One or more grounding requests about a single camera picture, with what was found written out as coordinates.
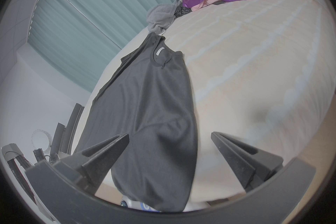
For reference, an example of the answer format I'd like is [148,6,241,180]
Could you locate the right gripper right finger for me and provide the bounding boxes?
[211,132,284,191]

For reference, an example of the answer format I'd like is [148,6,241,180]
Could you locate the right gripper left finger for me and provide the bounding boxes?
[55,133,130,190]

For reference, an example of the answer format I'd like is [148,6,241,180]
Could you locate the black T-shirt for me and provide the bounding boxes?
[72,33,198,213]

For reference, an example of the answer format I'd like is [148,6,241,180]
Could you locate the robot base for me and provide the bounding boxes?
[115,193,210,215]

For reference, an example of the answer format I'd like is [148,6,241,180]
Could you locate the bed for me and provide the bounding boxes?
[66,0,336,204]

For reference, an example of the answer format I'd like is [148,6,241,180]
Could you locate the blue-green curtain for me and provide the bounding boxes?
[27,0,193,93]

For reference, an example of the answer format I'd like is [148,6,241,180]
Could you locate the grey garment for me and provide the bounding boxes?
[146,0,181,34]

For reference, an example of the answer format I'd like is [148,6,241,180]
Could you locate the black shiny garment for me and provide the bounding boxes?
[174,5,192,19]

